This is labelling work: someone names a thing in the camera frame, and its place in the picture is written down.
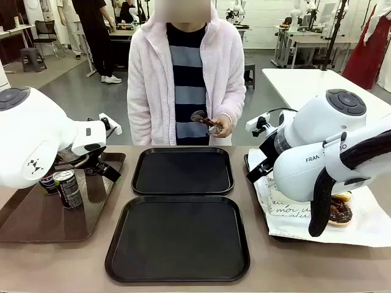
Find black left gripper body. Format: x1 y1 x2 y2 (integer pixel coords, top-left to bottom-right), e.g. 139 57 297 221
81 158 108 178

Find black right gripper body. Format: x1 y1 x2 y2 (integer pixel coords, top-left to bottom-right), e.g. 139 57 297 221
258 136 280 171

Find black Pepsi can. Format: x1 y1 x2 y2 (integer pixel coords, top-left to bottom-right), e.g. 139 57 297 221
53 170 84 210
38 173 60 196

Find metal serving tongs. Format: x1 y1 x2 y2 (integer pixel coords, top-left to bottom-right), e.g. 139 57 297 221
191 110 225 137

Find person's right forearm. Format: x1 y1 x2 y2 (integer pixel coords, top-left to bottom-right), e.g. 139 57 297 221
126 91 153 146

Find person's left forearm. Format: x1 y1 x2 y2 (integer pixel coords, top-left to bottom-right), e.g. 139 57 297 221
210 76 247 123

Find person's left hand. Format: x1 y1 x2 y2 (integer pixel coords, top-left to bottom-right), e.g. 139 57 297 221
209 112 235 138

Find white printed paper donut box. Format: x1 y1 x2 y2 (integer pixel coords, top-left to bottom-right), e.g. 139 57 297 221
267 195 312 218

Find brown plastic tray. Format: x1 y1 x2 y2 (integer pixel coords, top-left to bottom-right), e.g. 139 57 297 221
0 151 126 244

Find black tray under paper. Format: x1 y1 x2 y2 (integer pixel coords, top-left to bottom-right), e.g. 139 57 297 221
243 153 310 244

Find white table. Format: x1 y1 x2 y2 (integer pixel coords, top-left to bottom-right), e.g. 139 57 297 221
261 67 391 123

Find small black serving tray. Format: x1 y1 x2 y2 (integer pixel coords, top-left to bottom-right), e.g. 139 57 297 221
131 147 235 196

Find dark stool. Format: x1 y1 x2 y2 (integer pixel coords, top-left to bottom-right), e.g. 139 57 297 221
244 62 256 89

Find chocolate sprinkled donut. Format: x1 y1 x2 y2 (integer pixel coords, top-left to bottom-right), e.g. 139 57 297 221
328 197 354 226

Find person in pink fleece jacket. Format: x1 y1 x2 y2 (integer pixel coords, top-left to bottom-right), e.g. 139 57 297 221
126 0 247 147

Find large black serving tray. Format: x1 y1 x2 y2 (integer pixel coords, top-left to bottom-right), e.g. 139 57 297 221
104 195 251 283

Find beige workbench table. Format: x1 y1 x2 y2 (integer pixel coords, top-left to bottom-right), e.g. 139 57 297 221
274 26 358 70

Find white paper sheet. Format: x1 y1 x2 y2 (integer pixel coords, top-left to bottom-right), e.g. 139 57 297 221
247 148 391 247

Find grey plastic stool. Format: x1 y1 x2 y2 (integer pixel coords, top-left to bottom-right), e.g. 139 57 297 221
20 47 48 73

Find bystander in black clothes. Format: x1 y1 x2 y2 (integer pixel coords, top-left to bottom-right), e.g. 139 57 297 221
71 0 123 84

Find black stand pole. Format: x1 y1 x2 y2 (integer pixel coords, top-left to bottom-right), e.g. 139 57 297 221
320 0 349 73

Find bystander in white clothes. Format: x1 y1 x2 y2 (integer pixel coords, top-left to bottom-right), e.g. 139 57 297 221
57 0 83 60

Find black office chair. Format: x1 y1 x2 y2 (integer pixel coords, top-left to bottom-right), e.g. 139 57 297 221
33 20 67 59

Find red dress mannequin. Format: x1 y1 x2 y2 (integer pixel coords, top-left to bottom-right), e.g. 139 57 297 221
342 2 391 90

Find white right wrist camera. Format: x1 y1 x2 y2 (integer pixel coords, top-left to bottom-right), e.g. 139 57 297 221
246 112 271 137

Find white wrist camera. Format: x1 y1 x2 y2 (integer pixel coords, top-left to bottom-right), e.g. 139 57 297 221
98 112 122 137
246 112 271 137

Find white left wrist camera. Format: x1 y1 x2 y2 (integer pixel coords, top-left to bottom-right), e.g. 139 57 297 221
98 112 122 137

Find black cable sleeve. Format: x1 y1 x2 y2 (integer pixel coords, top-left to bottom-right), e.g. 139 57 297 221
308 129 391 238

